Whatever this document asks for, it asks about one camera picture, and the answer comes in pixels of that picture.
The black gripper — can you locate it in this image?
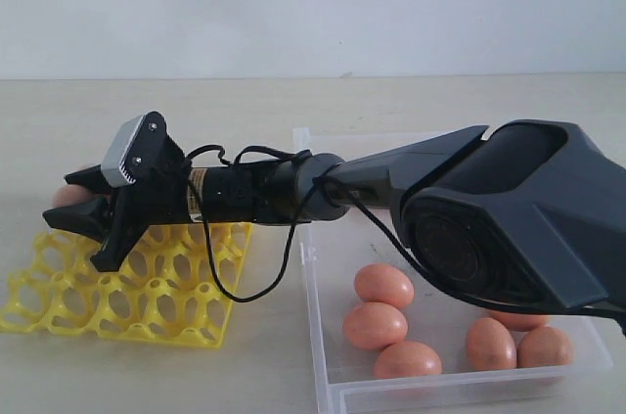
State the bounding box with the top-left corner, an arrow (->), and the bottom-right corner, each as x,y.
42,139 -> 313,271

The brown egg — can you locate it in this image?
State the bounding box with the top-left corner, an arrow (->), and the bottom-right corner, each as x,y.
466,317 -> 517,371
342,302 -> 408,350
52,184 -> 98,207
374,341 -> 443,379
487,310 -> 551,332
353,263 -> 415,309
517,326 -> 574,368

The yellow plastic egg tray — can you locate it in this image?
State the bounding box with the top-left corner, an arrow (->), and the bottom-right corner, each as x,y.
1,223 -> 252,348

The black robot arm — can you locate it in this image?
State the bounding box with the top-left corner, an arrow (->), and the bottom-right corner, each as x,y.
43,112 -> 625,324

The clear plastic container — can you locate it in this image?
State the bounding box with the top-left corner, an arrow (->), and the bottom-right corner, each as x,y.
291,126 -> 613,414

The black camera cable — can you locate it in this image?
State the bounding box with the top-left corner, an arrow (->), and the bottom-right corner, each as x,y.
184,142 -> 626,337

